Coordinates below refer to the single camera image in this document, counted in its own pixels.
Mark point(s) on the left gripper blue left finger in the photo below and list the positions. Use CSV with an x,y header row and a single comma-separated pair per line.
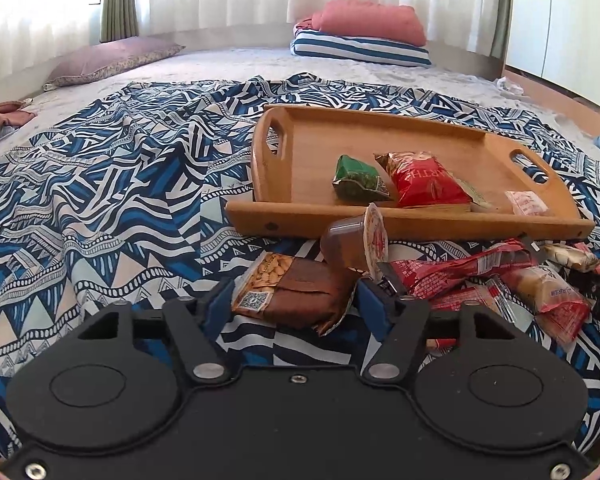
x,y
193,325

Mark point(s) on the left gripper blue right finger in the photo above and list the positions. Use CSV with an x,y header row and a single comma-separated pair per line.
x,y
398,324

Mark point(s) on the dark red long packet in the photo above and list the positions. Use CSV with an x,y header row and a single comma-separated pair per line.
x,y
426,280

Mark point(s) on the jelly cup with lid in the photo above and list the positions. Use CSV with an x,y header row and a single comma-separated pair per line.
x,y
358,243

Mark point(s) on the brown almond chocolate packet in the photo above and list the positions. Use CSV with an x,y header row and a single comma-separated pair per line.
x,y
294,292

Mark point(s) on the white pink pastry packet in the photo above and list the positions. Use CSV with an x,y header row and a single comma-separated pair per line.
x,y
527,203

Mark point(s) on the olive gold snack packet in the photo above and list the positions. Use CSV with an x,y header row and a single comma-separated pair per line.
x,y
477,202

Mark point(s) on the red Marth snack bag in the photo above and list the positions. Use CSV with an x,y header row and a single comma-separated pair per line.
x,y
421,180

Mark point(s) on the green snack packet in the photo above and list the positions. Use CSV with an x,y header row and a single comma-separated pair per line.
x,y
356,182

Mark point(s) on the long red snack bar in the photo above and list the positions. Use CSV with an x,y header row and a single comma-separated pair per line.
x,y
452,302

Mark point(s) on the blue patterned blanket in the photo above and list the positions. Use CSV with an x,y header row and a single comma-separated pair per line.
x,y
125,200

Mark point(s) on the wooden serving tray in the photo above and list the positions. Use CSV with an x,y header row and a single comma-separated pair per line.
x,y
312,166

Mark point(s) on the crumpled white tissue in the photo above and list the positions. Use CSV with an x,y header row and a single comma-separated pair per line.
x,y
509,88

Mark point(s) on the white wardrobe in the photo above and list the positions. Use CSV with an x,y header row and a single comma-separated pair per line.
x,y
558,41

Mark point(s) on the green drape curtain right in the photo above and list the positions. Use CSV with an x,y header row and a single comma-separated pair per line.
x,y
501,30

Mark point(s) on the green drape curtain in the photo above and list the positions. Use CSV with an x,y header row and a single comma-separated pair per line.
x,y
501,30
118,20

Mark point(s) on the purple floral pillow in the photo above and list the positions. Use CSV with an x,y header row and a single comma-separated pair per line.
x,y
109,59

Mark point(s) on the blue white striped cushion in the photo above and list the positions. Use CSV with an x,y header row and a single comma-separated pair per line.
x,y
316,44

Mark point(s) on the pink red pillow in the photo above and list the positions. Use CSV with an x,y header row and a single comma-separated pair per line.
x,y
367,19

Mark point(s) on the green drape curtain left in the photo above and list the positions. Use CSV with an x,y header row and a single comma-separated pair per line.
x,y
118,20

